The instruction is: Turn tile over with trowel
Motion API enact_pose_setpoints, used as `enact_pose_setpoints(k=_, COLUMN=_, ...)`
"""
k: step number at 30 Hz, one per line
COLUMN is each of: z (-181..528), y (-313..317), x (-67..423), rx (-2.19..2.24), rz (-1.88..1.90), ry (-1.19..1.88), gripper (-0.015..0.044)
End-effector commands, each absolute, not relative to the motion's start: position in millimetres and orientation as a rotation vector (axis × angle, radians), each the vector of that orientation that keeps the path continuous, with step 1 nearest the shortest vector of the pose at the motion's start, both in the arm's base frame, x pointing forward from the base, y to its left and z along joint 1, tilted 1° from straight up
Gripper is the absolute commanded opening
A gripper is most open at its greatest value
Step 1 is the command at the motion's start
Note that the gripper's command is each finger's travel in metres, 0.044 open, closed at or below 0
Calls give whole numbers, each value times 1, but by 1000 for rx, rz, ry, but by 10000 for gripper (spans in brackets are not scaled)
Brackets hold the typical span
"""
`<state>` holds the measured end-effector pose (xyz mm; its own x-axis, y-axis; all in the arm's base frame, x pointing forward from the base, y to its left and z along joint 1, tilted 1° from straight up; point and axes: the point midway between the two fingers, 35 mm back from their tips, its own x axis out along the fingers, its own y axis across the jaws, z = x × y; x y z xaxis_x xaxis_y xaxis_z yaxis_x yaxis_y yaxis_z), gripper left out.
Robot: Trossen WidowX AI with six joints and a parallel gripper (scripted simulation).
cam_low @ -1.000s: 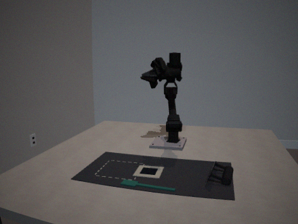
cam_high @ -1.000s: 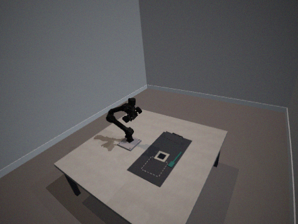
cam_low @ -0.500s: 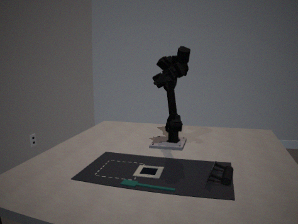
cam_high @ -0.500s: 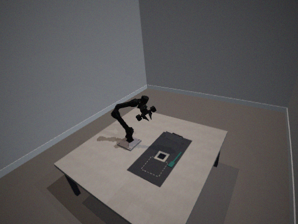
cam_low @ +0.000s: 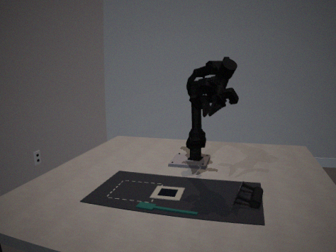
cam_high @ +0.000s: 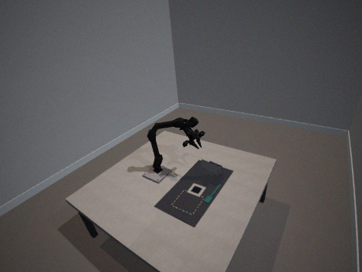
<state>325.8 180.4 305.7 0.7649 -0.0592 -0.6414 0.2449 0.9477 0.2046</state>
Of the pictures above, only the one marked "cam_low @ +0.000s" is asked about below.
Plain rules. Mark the beige square tile with dark square centre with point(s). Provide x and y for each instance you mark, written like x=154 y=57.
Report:
x=167 y=193

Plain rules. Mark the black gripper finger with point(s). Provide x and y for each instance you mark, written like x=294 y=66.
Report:
x=217 y=104
x=206 y=106

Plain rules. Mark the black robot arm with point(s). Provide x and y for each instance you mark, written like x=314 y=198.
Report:
x=223 y=71

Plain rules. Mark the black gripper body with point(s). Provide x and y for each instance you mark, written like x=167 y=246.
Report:
x=223 y=92

